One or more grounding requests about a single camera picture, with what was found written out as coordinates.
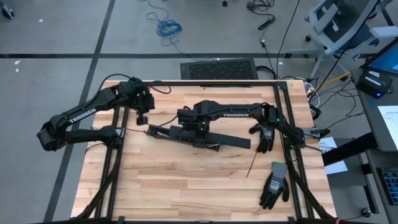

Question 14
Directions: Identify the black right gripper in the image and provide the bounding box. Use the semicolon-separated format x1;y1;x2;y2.
185;111;216;149

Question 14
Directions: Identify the grey side desk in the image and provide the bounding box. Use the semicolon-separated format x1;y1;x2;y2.
350;67;398;224

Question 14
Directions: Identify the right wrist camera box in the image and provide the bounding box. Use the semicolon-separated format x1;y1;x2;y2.
176;107;193;126

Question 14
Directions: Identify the black aluminium table frame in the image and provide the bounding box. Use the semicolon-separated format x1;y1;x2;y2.
70;80;338;224

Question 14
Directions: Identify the black duct cover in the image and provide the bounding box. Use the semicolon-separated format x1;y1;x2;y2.
169;125;252;150

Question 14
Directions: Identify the grey office chair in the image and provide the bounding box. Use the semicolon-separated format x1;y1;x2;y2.
284;0;398;80

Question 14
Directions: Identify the white power strip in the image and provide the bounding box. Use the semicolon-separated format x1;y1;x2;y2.
303;79;315;98

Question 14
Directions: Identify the laptop with blue screen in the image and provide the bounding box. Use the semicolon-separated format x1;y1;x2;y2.
361;40;398;78

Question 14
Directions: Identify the blue coiled floor cable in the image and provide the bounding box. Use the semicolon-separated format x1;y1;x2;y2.
138;0;220;62

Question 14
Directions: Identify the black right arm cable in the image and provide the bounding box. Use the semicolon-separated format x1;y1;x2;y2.
157;114;180;128

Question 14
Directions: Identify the black grey work glove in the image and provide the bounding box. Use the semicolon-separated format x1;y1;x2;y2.
248;123;276;154
259;161;290;210

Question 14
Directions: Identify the thin black hanging cable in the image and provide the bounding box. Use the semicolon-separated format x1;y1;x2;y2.
275;0;302;77

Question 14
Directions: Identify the black floor cable bunch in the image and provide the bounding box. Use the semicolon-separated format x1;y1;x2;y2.
246;0;276;17

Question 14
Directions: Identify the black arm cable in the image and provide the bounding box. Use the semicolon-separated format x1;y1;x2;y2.
157;114;180;128
98;73;172;95

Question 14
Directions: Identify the yellow floor cable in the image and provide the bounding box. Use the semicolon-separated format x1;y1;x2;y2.
315;71;351;93

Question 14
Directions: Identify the black slotted cable duct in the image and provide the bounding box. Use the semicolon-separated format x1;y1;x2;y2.
144;124;222;152

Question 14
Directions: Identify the black power strip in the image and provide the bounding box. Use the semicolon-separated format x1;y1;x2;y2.
257;16;276;31

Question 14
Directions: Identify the black box device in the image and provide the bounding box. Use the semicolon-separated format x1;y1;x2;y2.
356;69;394;100

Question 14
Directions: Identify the black perforated computer case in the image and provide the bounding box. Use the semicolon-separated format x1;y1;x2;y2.
180;58;259;81

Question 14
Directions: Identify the black white floor object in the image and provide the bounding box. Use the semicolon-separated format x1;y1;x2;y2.
0;2;15;21

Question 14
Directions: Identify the white printed paper sheet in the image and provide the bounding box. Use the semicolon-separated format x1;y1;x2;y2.
377;105;398;144

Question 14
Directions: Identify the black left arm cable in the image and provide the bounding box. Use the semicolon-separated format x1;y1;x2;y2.
98;73;172;95

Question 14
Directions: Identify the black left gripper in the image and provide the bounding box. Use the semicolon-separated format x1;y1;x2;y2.
124;77;155;126

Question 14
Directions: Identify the black keyboard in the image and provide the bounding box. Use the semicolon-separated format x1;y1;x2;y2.
375;167;398;207

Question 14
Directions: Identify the long black zip tie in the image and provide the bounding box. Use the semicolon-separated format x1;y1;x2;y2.
245;145;261;179

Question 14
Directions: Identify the black desk base bar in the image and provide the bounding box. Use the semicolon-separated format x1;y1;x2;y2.
321;131;378;167

